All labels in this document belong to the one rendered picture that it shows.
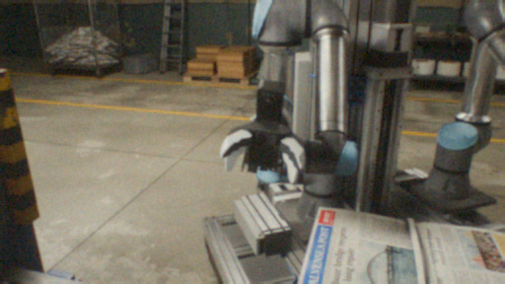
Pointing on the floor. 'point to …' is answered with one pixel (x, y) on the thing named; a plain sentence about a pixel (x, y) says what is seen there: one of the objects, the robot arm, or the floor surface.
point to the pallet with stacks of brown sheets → (223, 64)
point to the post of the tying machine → (17, 236)
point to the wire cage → (83, 45)
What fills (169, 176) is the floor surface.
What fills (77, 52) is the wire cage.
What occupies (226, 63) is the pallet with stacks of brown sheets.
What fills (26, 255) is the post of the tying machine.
